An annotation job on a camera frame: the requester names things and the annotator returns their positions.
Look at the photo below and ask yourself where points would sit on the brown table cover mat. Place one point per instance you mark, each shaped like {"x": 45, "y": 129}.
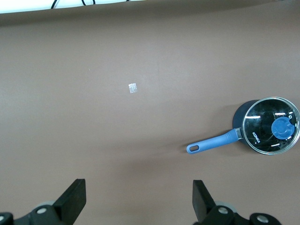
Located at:
{"x": 117, "y": 131}

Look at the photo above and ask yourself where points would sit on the small clear tape patch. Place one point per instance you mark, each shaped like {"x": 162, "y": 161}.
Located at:
{"x": 132, "y": 88}

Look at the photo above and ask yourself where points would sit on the glass lid with blue knob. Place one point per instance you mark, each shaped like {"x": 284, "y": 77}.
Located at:
{"x": 260, "y": 117}

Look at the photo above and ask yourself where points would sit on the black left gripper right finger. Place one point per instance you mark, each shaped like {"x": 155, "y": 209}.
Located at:
{"x": 204, "y": 201}

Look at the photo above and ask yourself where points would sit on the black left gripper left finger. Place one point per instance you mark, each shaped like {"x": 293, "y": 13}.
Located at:
{"x": 68, "y": 201}

